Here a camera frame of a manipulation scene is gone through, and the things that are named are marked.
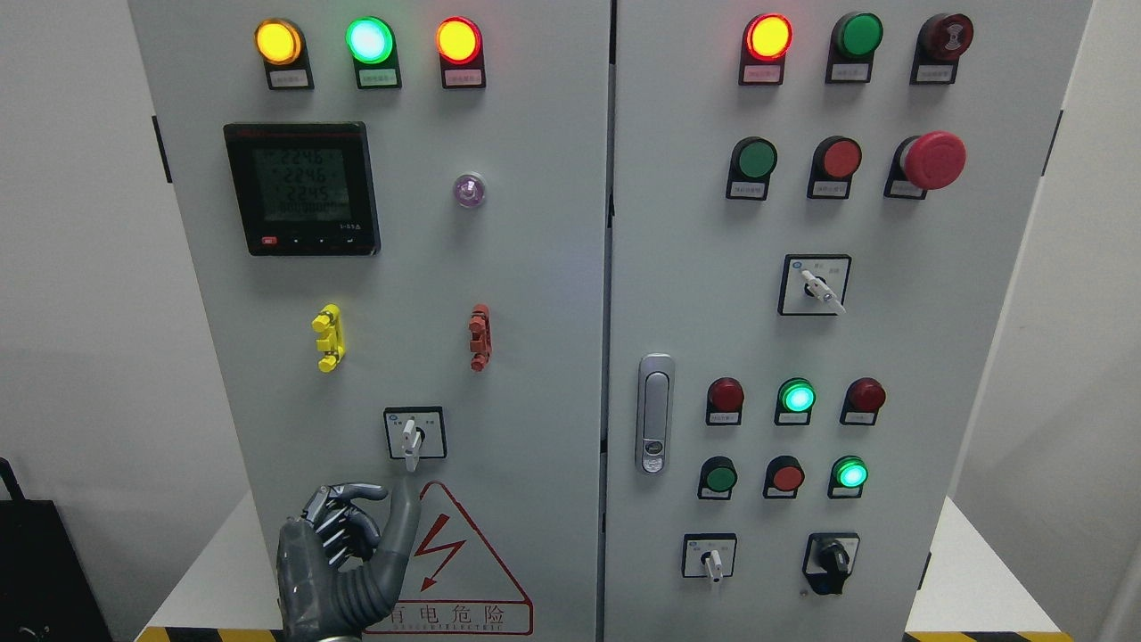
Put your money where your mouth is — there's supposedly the green push button lower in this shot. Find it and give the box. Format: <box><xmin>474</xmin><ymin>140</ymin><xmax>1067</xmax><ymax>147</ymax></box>
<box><xmin>697</xmin><ymin>456</ymin><xmax>738</xmax><ymax>501</ymax></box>

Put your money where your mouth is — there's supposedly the yellow indicator light top left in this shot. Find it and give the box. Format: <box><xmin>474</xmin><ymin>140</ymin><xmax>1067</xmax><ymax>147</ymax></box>
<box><xmin>254</xmin><ymin>17</ymin><xmax>314</xmax><ymax>90</ymax></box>

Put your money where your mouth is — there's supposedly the red emergency stop button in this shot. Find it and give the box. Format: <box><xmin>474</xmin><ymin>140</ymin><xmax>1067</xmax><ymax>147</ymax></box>
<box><xmin>883</xmin><ymin>130</ymin><xmax>968</xmax><ymax>200</ymax></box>

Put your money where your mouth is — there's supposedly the grey left cabinet door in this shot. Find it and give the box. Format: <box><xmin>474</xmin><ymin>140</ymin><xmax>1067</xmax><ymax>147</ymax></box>
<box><xmin>129</xmin><ymin>1</ymin><xmax>610</xmax><ymax>641</ymax></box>

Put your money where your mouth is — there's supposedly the grey right cabinet door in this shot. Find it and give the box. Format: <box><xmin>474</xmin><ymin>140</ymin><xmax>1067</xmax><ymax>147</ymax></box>
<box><xmin>602</xmin><ymin>1</ymin><xmax>1091</xmax><ymax>641</ymax></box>

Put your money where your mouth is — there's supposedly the red push button lower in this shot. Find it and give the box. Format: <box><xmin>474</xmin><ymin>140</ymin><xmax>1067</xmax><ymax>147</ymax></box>
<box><xmin>762</xmin><ymin>455</ymin><xmax>804</xmax><ymax>499</ymax></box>

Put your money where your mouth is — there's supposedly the white rotary selector switch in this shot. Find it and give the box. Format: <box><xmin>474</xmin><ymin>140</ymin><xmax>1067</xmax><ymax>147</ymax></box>
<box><xmin>383</xmin><ymin>406</ymin><xmax>448</xmax><ymax>473</ymax></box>

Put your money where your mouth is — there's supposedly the red-rimmed yellow indicator light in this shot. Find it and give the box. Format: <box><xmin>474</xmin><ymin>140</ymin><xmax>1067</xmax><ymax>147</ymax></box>
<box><xmin>435</xmin><ymin>16</ymin><xmax>486</xmax><ymax>89</ymax></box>

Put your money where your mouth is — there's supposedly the black rotary knob switch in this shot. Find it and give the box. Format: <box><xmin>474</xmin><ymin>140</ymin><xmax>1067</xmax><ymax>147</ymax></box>
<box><xmin>802</xmin><ymin>533</ymin><xmax>860</xmax><ymax>595</ymax></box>

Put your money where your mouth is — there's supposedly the dark red indicator left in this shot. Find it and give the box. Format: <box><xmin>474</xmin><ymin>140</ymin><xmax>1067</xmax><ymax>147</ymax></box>
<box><xmin>705</xmin><ymin>377</ymin><xmax>745</xmax><ymax>426</ymax></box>

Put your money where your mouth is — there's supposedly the green lit indicator middle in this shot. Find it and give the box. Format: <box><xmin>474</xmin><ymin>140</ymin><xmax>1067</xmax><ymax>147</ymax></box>
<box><xmin>774</xmin><ymin>377</ymin><xmax>817</xmax><ymax>426</ymax></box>

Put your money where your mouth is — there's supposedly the green unlit indicator top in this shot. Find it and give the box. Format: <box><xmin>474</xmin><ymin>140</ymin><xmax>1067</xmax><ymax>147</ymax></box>
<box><xmin>825</xmin><ymin>13</ymin><xmax>884</xmax><ymax>84</ymax></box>

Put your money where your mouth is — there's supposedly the green lit indicator lower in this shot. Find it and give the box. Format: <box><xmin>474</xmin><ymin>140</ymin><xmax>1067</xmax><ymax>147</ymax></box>
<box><xmin>827</xmin><ymin>455</ymin><xmax>869</xmax><ymax>499</ymax></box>

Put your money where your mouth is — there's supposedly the clear small bulb lamp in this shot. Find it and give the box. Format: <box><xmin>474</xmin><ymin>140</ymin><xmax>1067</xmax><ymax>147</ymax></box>
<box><xmin>452</xmin><ymin>172</ymin><xmax>488</xmax><ymax>209</ymax></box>

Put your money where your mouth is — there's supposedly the green push button upper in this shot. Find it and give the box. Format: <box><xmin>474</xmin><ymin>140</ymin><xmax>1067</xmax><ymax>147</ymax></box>
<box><xmin>725</xmin><ymin>136</ymin><xmax>778</xmax><ymax>201</ymax></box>

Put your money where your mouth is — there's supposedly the green push button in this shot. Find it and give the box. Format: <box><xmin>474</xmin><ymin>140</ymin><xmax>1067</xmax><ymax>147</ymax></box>
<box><xmin>725</xmin><ymin>136</ymin><xmax>778</xmax><ymax>201</ymax></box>
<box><xmin>697</xmin><ymin>456</ymin><xmax>738</xmax><ymax>501</ymax></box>

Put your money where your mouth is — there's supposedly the yellow terminal clip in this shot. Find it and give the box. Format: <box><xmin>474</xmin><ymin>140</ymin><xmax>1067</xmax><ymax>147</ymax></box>
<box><xmin>310</xmin><ymin>303</ymin><xmax>346</xmax><ymax>374</ymax></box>

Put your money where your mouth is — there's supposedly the red electric hazard warning sign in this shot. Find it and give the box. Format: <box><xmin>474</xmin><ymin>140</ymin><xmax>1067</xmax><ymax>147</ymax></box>
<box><xmin>366</xmin><ymin>481</ymin><xmax>534</xmax><ymax>637</ymax></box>

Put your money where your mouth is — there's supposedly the dark red buzzer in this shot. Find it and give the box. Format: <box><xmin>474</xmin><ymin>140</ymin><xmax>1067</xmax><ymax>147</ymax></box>
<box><xmin>909</xmin><ymin>13</ymin><xmax>974</xmax><ymax>86</ymax></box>

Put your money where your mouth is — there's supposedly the grey cabinet door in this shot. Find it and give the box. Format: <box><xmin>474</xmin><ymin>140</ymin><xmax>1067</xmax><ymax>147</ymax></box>
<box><xmin>602</xmin><ymin>1</ymin><xmax>1091</xmax><ymax>641</ymax></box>
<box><xmin>129</xmin><ymin>1</ymin><xmax>610</xmax><ymax>641</ymax></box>

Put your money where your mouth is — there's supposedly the green lit indicator light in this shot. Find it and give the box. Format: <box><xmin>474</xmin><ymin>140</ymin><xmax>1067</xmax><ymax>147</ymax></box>
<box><xmin>345</xmin><ymin>15</ymin><xmax>402</xmax><ymax>90</ymax></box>

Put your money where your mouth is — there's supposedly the red terminal clip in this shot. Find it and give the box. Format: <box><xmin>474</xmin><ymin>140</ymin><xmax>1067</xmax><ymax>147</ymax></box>
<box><xmin>468</xmin><ymin>304</ymin><xmax>493</xmax><ymax>371</ymax></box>

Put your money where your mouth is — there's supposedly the red-rimmed lit indicator right door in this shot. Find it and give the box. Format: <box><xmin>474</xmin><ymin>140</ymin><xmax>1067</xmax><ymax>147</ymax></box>
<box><xmin>738</xmin><ymin>13</ymin><xmax>793</xmax><ymax>86</ymax></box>

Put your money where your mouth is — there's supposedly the red push button upper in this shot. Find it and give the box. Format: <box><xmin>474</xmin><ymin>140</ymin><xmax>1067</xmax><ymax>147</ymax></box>
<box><xmin>807</xmin><ymin>136</ymin><xmax>863</xmax><ymax>200</ymax></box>

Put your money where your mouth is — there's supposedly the red push button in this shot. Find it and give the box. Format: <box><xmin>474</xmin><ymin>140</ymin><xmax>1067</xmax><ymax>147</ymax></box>
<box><xmin>807</xmin><ymin>136</ymin><xmax>863</xmax><ymax>200</ymax></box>
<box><xmin>762</xmin><ymin>455</ymin><xmax>804</xmax><ymax>499</ymax></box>

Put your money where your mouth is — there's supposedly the black case with handle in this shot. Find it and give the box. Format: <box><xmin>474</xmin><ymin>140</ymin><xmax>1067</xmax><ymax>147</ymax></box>
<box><xmin>1</xmin><ymin>458</ymin><xmax>111</xmax><ymax>641</ymax></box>

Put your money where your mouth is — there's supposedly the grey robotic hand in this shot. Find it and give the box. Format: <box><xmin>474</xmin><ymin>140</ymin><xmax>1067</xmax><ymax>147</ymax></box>
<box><xmin>276</xmin><ymin>479</ymin><xmax>421</xmax><ymax>641</ymax></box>

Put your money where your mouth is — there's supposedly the black digital power meter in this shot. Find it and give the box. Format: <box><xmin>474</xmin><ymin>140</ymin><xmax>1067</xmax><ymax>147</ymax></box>
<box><xmin>222</xmin><ymin>121</ymin><xmax>382</xmax><ymax>255</ymax></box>

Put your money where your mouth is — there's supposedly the silver door handle lock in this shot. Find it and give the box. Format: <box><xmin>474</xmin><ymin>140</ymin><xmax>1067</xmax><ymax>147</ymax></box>
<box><xmin>636</xmin><ymin>353</ymin><xmax>674</xmax><ymax>476</ymax></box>

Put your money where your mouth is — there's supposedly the dark red indicator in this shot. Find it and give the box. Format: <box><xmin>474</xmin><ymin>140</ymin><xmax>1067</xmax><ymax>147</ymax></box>
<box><xmin>705</xmin><ymin>377</ymin><xmax>745</xmax><ymax>426</ymax></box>
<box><xmin>840</xmin><ymin>377</ymin><xmax>887</xmax><ymax>426</ymax></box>

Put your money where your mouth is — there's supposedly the white selector switch upper right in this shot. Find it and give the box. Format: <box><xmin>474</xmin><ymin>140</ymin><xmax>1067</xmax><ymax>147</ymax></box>
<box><xmin>778</xmin><ymin>253</ymin><xmax>852</xmax><ymax>317</ymax></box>

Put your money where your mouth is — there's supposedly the dark red indicator right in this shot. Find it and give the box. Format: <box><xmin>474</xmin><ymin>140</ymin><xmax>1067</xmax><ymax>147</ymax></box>
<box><xmin>840</xmin><ymin>377</ymin><xmax>887</xmax><ymax>426</ymax></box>

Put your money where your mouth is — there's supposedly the white selector switch lower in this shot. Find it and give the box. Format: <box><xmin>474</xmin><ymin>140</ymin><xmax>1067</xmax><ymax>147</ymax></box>
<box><xmin>681</xmin><ymin>533</ymin><xmax>738</xmax><ymax>585</ymax></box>

